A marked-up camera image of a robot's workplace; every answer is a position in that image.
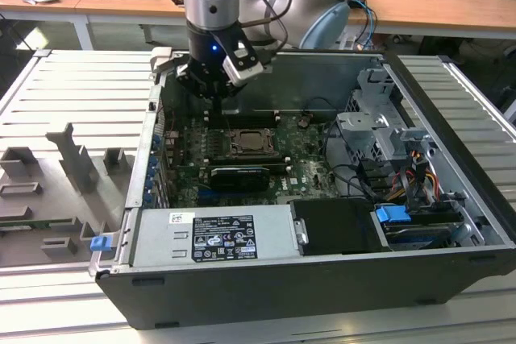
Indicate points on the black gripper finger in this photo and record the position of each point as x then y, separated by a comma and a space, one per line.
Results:
230, 91
187, 76

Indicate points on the CPU socket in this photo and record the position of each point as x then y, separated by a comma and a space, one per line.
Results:
278, 154

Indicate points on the round coin battery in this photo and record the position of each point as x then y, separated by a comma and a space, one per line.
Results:
304, 121

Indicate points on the black graphics card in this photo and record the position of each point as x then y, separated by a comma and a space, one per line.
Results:
240, 179

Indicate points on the green motherboard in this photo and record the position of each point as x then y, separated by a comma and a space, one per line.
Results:
310, 167

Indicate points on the silver metal drive cage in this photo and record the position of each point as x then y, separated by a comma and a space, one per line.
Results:
363, 126

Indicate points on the silver power supply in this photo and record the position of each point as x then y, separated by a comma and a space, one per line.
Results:
161, 239

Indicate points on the grey parts rack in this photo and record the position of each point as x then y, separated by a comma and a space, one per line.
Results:
52, 199

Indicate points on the blue plastic case latch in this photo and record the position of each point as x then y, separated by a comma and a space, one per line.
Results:
100, 243

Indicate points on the hard disk in blue carrier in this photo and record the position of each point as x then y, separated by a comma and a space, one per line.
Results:
393, 214

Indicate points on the green RAM stick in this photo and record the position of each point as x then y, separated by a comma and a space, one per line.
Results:
36, 224

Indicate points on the black silver PC case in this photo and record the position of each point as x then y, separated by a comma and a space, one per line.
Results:
282, 299

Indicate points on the white camera black bracket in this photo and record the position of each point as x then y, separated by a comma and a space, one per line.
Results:
242, 70

